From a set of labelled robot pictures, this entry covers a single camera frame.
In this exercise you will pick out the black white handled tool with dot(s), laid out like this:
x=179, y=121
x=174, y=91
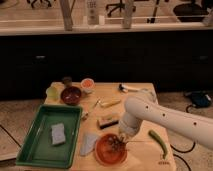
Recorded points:
x=126, y=88

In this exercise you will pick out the light green cup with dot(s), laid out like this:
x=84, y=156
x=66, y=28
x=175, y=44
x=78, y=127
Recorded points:
x=52, y=93

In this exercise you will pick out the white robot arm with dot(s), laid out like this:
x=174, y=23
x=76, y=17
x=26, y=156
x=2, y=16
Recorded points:
x=143, y=106

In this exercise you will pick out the black wooden brush block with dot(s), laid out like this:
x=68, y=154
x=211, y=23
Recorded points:
x=107, y=121

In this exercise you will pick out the black office chair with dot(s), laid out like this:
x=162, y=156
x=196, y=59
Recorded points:
x=110, y=8

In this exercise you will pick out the green plastic tray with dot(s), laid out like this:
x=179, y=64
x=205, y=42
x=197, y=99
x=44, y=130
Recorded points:
x=38, y=150

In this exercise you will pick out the yellow banana piece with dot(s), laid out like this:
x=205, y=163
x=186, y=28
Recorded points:
x=110, y=103

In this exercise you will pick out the dark small cup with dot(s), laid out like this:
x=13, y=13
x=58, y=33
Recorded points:
x=67, y=81

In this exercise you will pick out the grey blue sponge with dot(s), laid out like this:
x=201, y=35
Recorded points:
x=57, y=134

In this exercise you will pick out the dark bag on floor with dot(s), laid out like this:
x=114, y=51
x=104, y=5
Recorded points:
x=199, y=99

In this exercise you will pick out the grey folded cloth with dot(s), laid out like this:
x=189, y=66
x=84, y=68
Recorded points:
x=87, y=146

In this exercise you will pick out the dark purple grape bunch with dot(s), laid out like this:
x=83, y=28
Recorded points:
x=115, y=144

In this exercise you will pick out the metal spoon utensil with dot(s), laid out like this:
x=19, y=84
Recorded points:
x=86, y=114

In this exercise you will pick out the small white orange cup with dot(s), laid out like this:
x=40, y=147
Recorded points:
x=87, y=85

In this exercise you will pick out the dark maroon bowl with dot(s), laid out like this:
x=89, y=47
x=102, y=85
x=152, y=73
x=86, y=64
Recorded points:
x=71, y=95

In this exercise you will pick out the red orange bowl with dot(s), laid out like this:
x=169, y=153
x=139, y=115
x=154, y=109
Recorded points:
x=103, y=156

